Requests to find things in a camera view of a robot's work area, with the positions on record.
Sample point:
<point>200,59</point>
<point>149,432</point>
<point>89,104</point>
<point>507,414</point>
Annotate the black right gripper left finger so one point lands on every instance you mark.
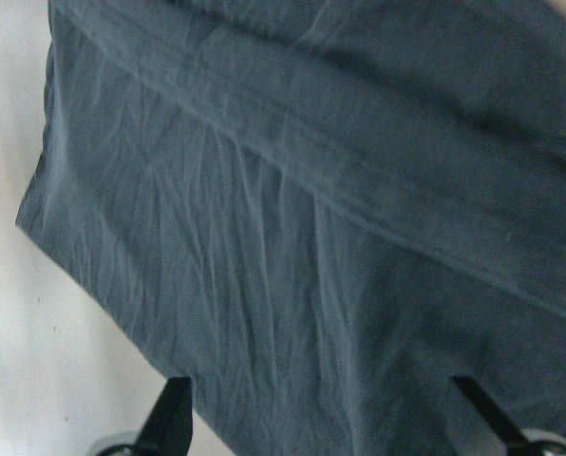
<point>168,428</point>

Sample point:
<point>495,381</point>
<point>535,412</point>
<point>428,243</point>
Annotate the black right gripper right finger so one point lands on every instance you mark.
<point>478,423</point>

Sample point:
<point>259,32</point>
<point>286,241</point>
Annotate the black printed t-shirt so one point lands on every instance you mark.
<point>319,211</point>

